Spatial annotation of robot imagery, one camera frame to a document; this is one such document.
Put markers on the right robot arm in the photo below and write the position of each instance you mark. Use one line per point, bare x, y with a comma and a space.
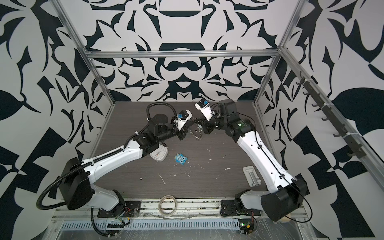
284, 192

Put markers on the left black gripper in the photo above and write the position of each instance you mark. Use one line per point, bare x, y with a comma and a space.
182, 132

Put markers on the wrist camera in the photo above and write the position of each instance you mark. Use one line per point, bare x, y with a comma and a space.
204, 107
182, 118

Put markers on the white door latch plate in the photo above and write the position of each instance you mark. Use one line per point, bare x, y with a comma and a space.
252, 176

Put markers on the clear tape roll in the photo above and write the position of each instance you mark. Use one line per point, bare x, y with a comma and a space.
168, 206

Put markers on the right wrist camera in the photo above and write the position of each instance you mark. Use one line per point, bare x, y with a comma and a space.
204, 107

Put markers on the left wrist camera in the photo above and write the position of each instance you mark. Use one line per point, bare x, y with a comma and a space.
182, 118

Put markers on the blue owl eraser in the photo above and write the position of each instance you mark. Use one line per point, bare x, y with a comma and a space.
181, 159

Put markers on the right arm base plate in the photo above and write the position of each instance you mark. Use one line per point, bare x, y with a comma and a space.
234, 208

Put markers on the white square clock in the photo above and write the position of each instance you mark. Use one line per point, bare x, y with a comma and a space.
159, 154

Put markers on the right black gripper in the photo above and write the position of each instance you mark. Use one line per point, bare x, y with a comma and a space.
206, 124

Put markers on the black wall hook rack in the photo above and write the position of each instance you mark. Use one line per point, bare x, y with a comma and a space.
333, 115

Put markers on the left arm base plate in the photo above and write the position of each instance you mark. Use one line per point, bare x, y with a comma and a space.
128, 209

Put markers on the white cable duct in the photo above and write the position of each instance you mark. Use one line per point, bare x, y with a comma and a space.
196, 224

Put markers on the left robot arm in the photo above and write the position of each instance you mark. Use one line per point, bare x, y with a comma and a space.
78, 186

